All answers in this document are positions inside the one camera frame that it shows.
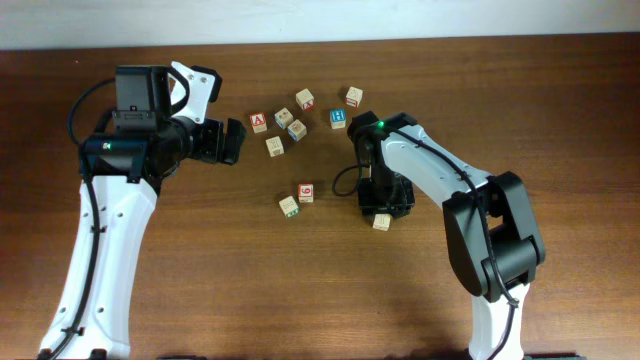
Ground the wooden block plain I elephant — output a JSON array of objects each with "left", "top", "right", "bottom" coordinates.
[{"left": 372, "top": 214, "right": 392, "bottom": 231}]

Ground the wooden block red 6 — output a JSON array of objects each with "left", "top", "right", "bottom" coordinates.
[{"left": 298, "top": 184, "right": 314, "bottom": 203}]

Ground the wooden block green side I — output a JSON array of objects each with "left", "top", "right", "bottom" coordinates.
[{"left": 279, "top": 196, "right": 300, "bottom": 218}]

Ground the wooden block blue H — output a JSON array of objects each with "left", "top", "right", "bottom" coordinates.
[{"left": 329, "top": 109, "right": 347, "bottom": 129}]

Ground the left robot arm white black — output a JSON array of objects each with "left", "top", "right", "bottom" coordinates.
[{"left": 38, "top": 61, "right": 247, "bottom": 359}]

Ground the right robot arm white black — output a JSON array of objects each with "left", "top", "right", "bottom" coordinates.
[{"left": 347, "top": 112, "right": 546, "bottom": 359}]

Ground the wooden block red letter A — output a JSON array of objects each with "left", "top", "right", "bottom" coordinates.
[{"left": 249, "top": 112, "right": 268, "bottom": 133}]

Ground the wooden block plain H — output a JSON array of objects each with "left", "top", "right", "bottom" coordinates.
[{"left": 265, "top": 136, "right": 284, "bottom": 157}]

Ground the wooden block blue side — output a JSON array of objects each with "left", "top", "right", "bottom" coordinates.
[{"left": 274, "top": 108, "right": 294, "bottom": 129}]

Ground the wooden block blue orange face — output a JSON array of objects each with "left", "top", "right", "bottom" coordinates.
[{"left": 287, "top": 119, "right": 307, "bottom": 142}]

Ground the wooden block red K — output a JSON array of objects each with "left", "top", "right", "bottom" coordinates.
[{"left": 295, "top": 88, "right": 315, "bottom": 111}]

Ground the wooden block red side top right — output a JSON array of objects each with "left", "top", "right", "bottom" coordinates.
[{"left": 345, "top": 86, "right": 363, "bottom": 108}]

